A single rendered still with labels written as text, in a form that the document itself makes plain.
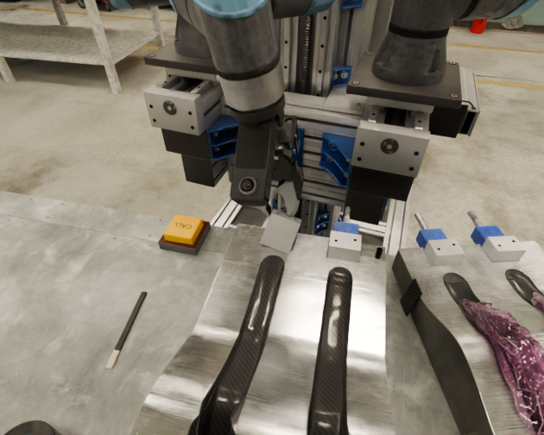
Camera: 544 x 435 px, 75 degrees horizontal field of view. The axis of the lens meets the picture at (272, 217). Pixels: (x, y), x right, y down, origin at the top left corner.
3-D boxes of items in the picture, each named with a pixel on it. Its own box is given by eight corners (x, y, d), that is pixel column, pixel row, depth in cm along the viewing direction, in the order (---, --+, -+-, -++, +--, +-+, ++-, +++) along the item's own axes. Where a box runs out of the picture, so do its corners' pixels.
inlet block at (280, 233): (269, 224, 70) (279, 199, 69) (294, 234, 70) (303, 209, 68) (259, 242, 57) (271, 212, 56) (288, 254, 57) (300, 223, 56)
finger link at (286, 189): (312, 194, 60) (298, 153, 54) (306, 221, 57) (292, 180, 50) (294, 196, 61) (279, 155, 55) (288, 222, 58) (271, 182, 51)
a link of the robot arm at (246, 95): (273, 78, 37) (203, 83, 40) (280, 116, 41) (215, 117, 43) (286, 46, 42) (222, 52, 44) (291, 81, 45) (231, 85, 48)
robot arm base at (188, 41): (193, 36, 97) (188, -6, 90) (244, 41, 93) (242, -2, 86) (163, 53, 86) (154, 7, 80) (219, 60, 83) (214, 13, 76)
